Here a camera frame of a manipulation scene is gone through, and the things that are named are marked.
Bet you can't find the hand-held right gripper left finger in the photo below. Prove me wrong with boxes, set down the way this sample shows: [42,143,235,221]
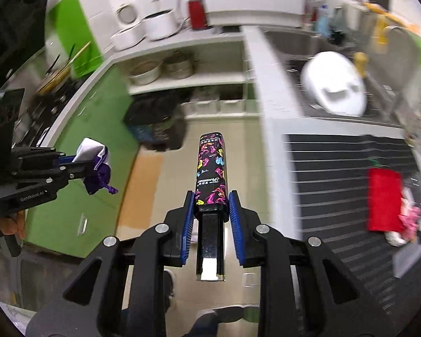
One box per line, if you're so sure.
[28,190,200,337]

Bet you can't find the white rice cooker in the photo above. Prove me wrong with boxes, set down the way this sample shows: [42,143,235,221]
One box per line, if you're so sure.
[110,3,146,51]

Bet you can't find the pan with wooden utensils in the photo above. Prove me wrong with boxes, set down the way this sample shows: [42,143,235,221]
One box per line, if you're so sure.
[35,41,92,95]

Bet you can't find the red cloth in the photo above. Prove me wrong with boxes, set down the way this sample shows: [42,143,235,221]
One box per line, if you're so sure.
[367,168,405,232]

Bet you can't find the person's left hand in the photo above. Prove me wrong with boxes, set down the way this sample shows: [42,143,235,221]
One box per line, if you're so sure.
[0,214,28,242]

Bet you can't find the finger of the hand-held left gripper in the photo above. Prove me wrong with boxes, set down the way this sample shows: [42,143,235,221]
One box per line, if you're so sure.
[7,161,104,201]
[10,145,78,169]

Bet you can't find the yellow orange cloth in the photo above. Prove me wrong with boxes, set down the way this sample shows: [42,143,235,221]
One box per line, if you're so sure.
[363,2,421,43]

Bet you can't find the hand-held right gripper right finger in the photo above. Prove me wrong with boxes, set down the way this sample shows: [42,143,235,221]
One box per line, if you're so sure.
[228,190,397,337]

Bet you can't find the green kitchen cabinet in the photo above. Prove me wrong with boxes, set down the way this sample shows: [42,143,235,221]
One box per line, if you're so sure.
[21,74,141,258]

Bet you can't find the white round basin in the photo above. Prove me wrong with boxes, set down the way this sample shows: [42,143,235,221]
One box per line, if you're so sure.
[300,51,368,116]

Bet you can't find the pink and white cloth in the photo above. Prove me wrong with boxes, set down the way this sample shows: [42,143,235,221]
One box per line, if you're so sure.
[386,186,421,247]

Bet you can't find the black ribbed mat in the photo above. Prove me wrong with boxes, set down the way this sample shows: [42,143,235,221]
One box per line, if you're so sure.
[284,133,421,309]

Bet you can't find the person's right shoe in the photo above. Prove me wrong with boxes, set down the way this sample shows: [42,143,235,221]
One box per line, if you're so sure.
[194,305,260,324]

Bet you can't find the stainless steel sink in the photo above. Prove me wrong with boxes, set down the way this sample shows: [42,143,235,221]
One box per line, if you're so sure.
[263,28,404,120]

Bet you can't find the white cooking pot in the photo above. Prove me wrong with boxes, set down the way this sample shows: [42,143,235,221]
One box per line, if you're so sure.
[142,9,180,41]

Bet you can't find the gas stove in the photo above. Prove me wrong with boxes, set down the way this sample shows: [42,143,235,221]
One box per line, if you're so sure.
[10,77,89,148]

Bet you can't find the tall metal pot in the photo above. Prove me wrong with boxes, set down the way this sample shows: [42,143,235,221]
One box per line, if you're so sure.
[163,53,196,79]

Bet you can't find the yellow bottle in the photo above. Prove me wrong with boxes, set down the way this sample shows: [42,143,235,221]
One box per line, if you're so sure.
[353,52,369,78]

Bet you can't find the black box with colourful print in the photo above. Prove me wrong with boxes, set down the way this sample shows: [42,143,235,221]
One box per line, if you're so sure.
[195,131,229,283]

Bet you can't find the black trash bin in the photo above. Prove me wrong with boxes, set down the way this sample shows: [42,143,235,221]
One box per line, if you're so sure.
[123,95,187,151]

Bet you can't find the person's right leg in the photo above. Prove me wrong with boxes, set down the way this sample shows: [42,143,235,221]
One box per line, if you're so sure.
[189,318,258,337]

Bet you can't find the wide metal pot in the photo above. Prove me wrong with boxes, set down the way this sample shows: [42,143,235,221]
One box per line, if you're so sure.
[129,60,162,85]

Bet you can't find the purple and white cloth pouch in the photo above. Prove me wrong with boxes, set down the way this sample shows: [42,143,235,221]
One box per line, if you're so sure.
[72,138,119,196]

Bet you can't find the person's left shoe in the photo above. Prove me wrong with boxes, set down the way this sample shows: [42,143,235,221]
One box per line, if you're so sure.
[162,270,178,311]

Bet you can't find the person's shoe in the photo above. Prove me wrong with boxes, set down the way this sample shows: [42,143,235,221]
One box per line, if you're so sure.
[194,305,260,324]
[162,270,178,311]

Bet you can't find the blue bottle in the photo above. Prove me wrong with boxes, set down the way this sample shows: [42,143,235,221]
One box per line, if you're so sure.
[316,5,333,35]

